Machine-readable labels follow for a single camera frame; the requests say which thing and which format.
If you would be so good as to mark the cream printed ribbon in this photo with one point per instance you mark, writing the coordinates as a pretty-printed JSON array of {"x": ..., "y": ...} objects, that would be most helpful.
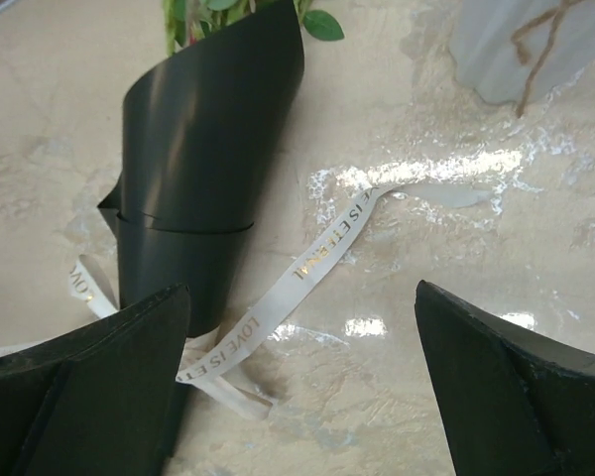
[{"x": 202, "y": 362}]

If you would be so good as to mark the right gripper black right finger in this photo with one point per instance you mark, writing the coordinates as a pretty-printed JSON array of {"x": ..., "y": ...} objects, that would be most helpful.
[{"x": 512, "y": 402}]

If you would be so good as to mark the black wrapping paper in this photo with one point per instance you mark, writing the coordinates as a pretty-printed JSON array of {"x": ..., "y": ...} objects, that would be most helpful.
[{"x": 200, "y": 134}]

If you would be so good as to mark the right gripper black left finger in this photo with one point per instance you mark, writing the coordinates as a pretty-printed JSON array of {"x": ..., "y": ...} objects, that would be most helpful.
[{"x": 94, "y": 401}]

